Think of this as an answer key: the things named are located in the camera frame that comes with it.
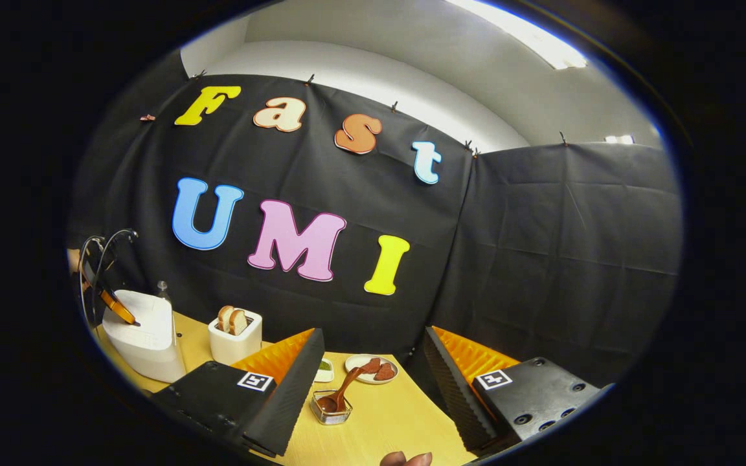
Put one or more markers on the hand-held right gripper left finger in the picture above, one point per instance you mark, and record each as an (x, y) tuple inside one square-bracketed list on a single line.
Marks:
[(295, 395)]

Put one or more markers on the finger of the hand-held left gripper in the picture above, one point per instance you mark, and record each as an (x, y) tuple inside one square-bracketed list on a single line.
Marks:
[(120, 310)]

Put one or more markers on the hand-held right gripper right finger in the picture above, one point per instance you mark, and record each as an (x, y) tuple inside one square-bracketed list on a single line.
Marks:
[(457, 395)]

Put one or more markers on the white rice cooker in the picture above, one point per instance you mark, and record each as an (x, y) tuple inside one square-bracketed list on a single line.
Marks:
[(146, 343)]

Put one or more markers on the brown wooden spoon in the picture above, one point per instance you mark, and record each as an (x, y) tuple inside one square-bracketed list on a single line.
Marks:
[(340, 391)]

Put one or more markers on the white divided grain dish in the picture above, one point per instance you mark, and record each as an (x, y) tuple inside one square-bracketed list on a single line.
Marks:
[(325, 370)]

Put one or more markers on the white round plate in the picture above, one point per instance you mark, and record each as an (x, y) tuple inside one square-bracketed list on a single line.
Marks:
[(355, 372)]

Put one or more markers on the white toaster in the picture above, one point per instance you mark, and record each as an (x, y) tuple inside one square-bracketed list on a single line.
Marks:
[(234, 346)]

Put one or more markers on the bread slice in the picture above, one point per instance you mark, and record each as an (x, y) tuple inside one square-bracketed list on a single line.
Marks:
[(239, 322), (225, 318)]

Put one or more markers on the black backdrop cloth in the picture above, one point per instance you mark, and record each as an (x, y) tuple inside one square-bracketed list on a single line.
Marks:
[(541, 226)]

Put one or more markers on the ceiling light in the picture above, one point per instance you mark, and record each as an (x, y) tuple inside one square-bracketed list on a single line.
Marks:
[(619, 139)]

